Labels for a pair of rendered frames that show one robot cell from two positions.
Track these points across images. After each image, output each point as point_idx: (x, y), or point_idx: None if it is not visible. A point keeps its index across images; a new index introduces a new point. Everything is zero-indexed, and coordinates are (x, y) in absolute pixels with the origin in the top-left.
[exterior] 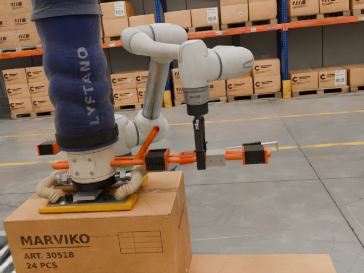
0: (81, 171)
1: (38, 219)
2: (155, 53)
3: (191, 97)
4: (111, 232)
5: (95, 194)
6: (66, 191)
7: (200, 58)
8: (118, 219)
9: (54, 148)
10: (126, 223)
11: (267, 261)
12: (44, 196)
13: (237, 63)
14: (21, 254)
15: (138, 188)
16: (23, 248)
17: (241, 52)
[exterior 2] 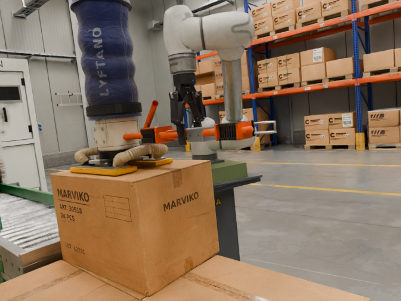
0: (98, 139)
1: (64, 175)
2: None
3: (170, 65)
4: (100, 193)
5: (102, 160)
6: None
7: (175, 22)
8: (103, 182)
9: None
10: (107, 187)
11: (280, 282)
12: (76, 159)
13: (222, 25)
14: (58, 204)
15: (130, 158)
16: (58, 199)
17: (231, 15)
